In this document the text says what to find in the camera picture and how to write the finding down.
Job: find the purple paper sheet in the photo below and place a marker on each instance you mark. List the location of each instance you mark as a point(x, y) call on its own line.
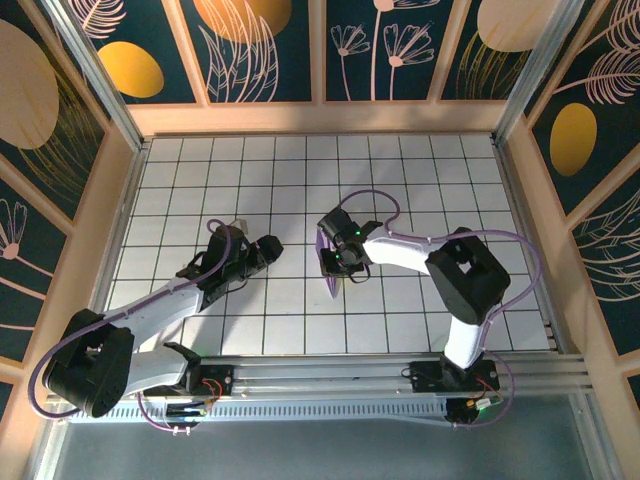
point(334, 287)

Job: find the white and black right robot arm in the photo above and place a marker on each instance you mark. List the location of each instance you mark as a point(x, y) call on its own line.
point(467, 280)

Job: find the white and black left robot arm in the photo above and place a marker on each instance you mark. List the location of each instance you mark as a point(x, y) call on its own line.
point(90, 365)

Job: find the white grid table mat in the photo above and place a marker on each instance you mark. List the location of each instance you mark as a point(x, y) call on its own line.
point(300, 165)

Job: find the black control board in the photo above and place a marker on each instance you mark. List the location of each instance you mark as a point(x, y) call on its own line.
point(187, 412)

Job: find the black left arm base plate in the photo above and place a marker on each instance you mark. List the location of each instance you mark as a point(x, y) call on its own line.
point(222, 375)

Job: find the long aluminium base rail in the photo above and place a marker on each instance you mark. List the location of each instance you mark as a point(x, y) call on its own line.
point(325, 380)

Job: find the aluminium side rail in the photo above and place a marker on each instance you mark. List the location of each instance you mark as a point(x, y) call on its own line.
point(515, 200)
point(121, 225)

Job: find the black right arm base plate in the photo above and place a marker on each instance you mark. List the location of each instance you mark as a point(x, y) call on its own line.
point(422, 377)

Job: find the aluminium corner post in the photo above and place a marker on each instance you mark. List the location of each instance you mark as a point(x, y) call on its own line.
point(102, 85)
point(532, 70)

